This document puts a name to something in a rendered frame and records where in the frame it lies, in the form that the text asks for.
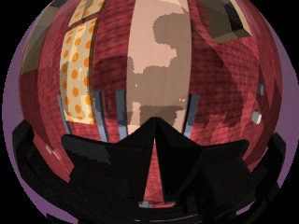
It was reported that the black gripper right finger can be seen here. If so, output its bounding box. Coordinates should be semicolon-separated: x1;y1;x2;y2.
156;117;249;204

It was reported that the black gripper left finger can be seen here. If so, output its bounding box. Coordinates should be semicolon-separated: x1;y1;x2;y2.
61;117;157;204

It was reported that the pink rectangular block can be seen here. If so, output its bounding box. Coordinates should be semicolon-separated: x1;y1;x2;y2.
52;148;61;160

